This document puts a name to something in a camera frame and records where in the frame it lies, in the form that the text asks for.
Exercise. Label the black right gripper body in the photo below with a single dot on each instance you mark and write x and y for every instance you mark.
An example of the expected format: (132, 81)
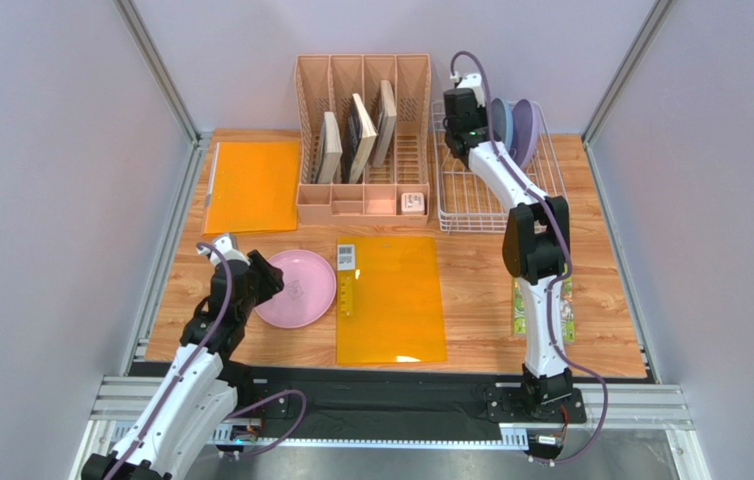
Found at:
(456, 106)

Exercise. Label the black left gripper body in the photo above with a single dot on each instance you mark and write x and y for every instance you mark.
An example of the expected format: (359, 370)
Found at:
(256, 296)

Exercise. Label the pink plate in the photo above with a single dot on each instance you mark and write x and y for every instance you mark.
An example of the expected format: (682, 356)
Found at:
(309, 290)

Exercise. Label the blue plate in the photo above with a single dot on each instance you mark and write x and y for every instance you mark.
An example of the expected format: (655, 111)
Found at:
(502, 122)

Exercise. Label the purple plate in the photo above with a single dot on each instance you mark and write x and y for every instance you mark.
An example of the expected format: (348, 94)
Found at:
(526, 132)

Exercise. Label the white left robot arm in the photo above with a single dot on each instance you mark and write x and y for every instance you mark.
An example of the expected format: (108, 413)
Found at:
(202, 385)

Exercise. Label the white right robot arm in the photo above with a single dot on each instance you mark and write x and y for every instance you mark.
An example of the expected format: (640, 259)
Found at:
(535, 248)

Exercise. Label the yellow ruler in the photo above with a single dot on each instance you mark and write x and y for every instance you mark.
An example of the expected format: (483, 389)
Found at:
(346, 280)

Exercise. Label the right book in organizer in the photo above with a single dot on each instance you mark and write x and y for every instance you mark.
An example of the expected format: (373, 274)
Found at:
(387, 118)

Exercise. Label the book in organizer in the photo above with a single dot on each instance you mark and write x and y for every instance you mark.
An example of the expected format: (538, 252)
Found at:
(387, 118)
(329, 150)
(361, 138)

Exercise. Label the orange folder at left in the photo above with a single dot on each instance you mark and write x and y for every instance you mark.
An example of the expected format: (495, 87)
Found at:
(252, 188)

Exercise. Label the orange folder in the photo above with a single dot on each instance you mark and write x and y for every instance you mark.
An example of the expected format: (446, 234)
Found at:
(252, 188)
(398, 314)

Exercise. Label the small white cube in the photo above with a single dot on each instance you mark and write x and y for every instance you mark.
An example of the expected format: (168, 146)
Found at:
(412, 203)

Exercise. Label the pink file organizer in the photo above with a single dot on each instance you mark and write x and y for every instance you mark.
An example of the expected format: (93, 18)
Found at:
(326, 82)

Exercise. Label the middle book in organizer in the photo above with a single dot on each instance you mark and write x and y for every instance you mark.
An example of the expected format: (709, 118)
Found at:
(361, 138)

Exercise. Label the left book in organizer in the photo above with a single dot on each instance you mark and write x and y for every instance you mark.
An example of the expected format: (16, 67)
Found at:
(329, 150)

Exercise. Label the orange folder at centre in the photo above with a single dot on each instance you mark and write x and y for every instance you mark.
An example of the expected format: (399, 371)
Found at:
(398, 314)

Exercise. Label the green treehouse book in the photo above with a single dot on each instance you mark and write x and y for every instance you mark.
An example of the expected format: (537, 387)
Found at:
(521, 311)

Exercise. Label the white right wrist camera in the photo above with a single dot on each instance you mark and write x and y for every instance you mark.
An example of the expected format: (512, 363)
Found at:
(474, 82)

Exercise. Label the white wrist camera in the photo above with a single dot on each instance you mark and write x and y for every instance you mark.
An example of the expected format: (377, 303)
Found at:
(474, 82)
(226, 248)

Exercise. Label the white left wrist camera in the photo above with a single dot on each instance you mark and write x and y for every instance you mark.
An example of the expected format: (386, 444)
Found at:
(226, 248)

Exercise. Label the white wire dish rack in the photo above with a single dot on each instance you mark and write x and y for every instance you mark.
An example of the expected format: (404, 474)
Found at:
(463, 202)

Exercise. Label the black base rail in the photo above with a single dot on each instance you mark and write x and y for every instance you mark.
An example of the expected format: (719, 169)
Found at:
(350, 404)

